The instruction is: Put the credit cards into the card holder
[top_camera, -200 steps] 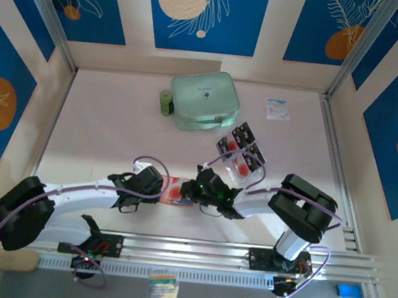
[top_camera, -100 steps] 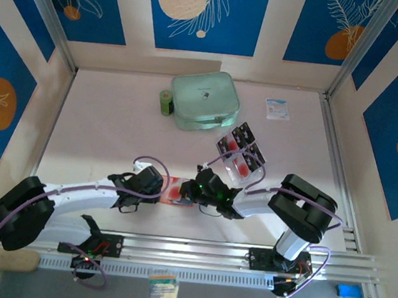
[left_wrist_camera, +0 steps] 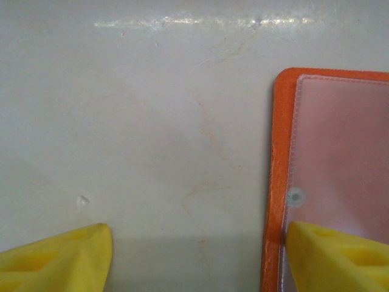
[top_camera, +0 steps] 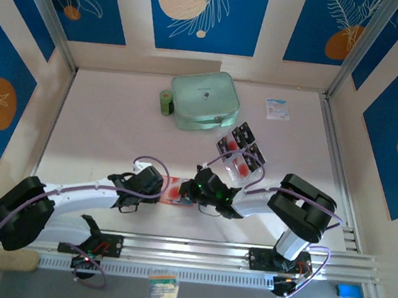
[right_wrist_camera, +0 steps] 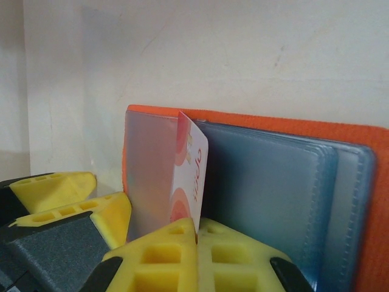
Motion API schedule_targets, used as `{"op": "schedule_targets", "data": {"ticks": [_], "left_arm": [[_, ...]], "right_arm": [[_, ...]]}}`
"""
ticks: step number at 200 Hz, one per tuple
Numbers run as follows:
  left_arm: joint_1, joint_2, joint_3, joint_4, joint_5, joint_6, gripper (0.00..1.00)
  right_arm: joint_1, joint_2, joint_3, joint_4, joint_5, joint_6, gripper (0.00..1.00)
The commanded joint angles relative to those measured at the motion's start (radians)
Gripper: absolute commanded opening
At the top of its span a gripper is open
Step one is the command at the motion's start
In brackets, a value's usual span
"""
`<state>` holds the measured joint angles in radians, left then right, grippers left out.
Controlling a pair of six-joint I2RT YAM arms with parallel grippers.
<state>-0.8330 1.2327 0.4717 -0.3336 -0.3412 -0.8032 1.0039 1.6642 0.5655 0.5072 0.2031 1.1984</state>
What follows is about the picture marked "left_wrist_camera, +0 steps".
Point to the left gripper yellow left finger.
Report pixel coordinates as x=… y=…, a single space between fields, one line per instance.
x=54 y=261

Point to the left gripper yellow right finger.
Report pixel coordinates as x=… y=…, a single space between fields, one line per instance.
x=340 y=264

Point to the orange card holder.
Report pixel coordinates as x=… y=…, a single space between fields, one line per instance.
x=279 y=152

